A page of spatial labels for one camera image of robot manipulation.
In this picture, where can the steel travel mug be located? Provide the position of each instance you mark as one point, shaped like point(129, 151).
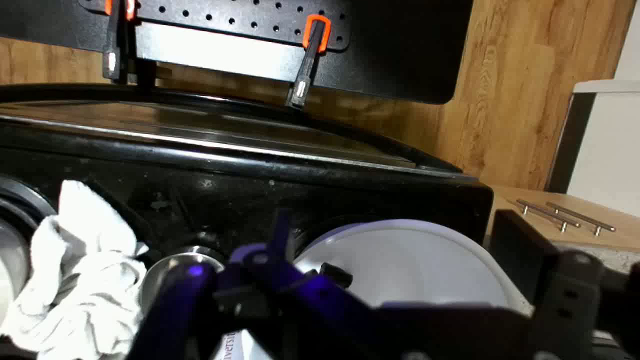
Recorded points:
point(173, 293)

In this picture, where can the steel cabinet handle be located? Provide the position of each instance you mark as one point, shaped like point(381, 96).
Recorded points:
point(563, 222)
point(595, 222)

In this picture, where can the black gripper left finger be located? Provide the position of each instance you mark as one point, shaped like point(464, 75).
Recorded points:
point(255, 295)

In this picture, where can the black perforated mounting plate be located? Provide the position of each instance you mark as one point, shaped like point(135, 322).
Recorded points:
point(386, 49)

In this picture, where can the black kitchen stove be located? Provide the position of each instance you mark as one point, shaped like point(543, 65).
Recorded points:
point(188, 168)

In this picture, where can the orange black clamp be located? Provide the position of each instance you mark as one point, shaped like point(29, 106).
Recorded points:
point(115, 55)
point(315, 41)

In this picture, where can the crumpled white cloth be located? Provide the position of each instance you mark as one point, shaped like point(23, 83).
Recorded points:
point(81, 301)

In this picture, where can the large white mixing bowl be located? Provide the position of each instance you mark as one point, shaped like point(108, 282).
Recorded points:
point(370, 291)

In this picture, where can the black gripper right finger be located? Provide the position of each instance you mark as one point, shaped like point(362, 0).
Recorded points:
point(581, 306)

